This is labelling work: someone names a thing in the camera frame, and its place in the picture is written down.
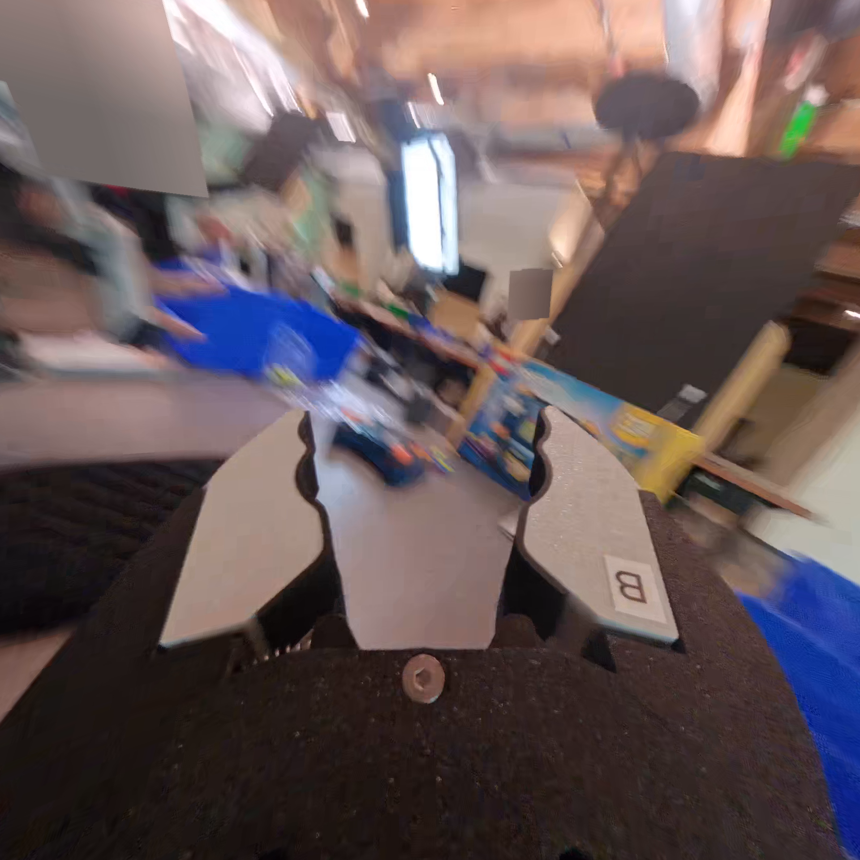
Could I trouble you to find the blue plastic bin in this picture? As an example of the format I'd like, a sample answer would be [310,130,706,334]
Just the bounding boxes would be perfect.
[155,282,364,384]
[735,551,860,854]

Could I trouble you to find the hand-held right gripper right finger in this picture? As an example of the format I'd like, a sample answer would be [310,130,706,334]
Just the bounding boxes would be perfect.
[507,405,681,651]

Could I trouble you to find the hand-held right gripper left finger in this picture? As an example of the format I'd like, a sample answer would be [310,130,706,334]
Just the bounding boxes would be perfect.
[159,410,340,662]

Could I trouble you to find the dark round object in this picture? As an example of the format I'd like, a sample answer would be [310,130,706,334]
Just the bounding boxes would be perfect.
[594,73,701,138]

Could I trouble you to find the bright white screen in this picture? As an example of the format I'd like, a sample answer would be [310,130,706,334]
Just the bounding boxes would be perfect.
[401,133,460,275]

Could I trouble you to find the black panel board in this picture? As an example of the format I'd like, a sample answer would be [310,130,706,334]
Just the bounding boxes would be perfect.
[537,151,860,412]

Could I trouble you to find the colourful toy set box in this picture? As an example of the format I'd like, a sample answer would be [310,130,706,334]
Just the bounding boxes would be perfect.
[459,359,706,503]

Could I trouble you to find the black foam-lined case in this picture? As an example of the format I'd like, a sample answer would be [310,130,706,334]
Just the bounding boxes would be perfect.
[0,459,226,636]

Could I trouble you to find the toy handheld game console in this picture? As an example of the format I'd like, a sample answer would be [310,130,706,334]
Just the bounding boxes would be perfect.
[332,420,431,486]

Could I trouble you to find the wooden desk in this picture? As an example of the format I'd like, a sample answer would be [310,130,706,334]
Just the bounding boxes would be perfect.
[695,453,817,521]

